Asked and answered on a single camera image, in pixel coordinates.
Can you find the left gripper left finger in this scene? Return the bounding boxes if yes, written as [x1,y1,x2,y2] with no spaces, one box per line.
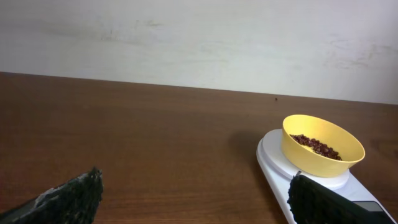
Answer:
[1,167,104,224]

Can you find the red beans in bowl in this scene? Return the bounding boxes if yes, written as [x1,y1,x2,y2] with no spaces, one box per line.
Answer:
[290,134,342,161]

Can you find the white digital kitchen scale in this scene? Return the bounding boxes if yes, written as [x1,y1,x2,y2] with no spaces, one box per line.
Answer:
[257,129,396,223]

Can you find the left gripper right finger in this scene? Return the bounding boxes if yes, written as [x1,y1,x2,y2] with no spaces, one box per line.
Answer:
[287,172,393,224]

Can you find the pale yellow plastic bowl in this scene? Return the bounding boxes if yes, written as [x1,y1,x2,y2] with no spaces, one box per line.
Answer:
[281,114,366,177]

